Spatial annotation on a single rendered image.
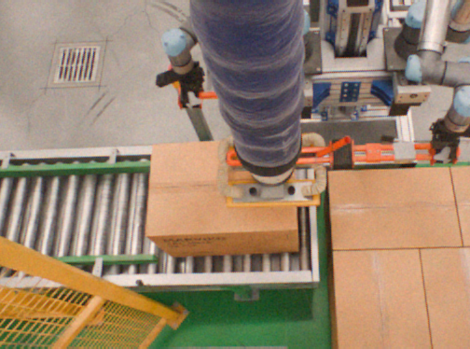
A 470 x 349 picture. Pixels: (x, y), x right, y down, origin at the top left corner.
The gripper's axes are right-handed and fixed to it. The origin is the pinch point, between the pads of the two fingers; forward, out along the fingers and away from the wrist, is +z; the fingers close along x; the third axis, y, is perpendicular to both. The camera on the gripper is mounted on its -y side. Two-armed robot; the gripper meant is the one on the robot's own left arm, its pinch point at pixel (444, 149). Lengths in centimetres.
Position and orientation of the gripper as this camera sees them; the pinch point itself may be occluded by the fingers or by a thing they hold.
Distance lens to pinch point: 173.1
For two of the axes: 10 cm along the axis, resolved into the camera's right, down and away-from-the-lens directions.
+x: 0.0, 9.2, -3.9
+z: 0.6, 3.9, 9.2
